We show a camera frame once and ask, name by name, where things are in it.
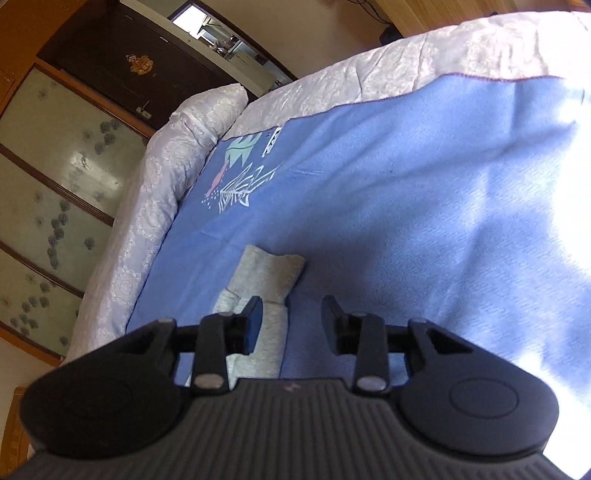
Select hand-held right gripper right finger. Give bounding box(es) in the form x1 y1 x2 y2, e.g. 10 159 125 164
322 295 476 396

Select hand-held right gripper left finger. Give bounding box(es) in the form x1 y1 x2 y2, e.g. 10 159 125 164
108 296 264 396

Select grey pants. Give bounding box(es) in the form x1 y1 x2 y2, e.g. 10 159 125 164
211 244 306 382

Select blue printed bedsheet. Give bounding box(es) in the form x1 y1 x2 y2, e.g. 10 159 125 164
126 75 591 478

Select white patterned quilt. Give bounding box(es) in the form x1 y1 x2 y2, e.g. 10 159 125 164
60 83 250 366

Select white mattress cover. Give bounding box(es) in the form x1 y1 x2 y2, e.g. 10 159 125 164
228 9 591 139

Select wooden wardrobe with floral doors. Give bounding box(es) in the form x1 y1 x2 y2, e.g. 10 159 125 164
0 0 158 366

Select gold door ornament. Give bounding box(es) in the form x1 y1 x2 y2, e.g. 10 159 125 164
126 54 156 75

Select dark brown door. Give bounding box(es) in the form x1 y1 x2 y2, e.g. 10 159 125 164
37 0 260 139

